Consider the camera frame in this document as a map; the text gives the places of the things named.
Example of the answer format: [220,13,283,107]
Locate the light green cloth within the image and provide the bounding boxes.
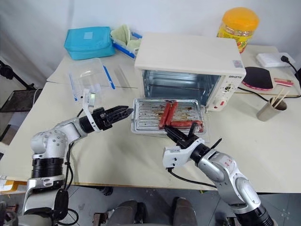
[110,24,142,51]

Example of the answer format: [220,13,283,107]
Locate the dark grey rounded shape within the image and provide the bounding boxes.
[107,199,147,226]
[172,197,198,226]

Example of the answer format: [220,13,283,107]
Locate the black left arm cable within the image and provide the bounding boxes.
[54,141,80,223]

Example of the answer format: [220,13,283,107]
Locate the black red table tennis paddle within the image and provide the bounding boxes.
[242,66,295,91]

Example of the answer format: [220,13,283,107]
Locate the grey metal cup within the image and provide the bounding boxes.
[256,96,288,122]

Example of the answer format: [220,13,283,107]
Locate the cyan fabric pouch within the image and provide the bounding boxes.
[64,26,117,60]

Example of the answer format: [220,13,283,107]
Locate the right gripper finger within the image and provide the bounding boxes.
[164,126,187,145]
[187,122,198,142]

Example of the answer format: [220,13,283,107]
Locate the clear box with blue clips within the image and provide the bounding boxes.
[111,32,143,58]

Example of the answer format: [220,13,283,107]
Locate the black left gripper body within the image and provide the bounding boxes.
[92,106,114,131]

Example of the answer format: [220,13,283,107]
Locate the empty clear box blue clips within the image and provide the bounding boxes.
[68,57,116,103]

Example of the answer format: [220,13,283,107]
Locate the black tripod stand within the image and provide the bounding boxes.
[0,59,43,113]

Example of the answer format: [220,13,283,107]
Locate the silver metal baking tray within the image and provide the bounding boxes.
[130,98,206,135]

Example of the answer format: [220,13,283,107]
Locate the yellow lidded snack jar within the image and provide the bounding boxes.
[216,7,260,54]

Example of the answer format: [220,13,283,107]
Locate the black oven power cable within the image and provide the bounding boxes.
[237,55,301,102]

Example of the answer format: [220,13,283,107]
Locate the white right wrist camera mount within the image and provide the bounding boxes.
[162,138,206,169]

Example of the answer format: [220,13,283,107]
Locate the white toaster oven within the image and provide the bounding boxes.
[134,32,246,113]

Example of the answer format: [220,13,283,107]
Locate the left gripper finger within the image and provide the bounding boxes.
[110,108,135,126]
[106,105,129,116]

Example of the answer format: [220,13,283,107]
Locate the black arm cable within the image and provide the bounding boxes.
[167,138,223,189]
[54,141,80,223]

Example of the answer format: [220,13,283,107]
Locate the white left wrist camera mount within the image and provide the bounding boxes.
[80,88,103,133]

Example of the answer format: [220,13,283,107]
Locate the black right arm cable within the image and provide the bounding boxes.
[167,138,223,189]

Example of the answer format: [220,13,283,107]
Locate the red sausage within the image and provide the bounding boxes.
[158,101,172,130]
[164,101,179,128]
[169,120,198,129]

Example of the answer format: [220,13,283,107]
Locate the white power strip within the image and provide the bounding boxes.
[256,52,296,68]

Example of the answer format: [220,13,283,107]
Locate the wooden chopstick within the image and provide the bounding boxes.
[273,90,290,107]
[271,89,284,106]

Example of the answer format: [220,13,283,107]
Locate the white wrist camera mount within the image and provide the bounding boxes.
[162,138,206,169]
[80,88,103,133]

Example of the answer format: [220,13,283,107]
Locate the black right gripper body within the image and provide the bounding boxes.
[176,135,198,149]

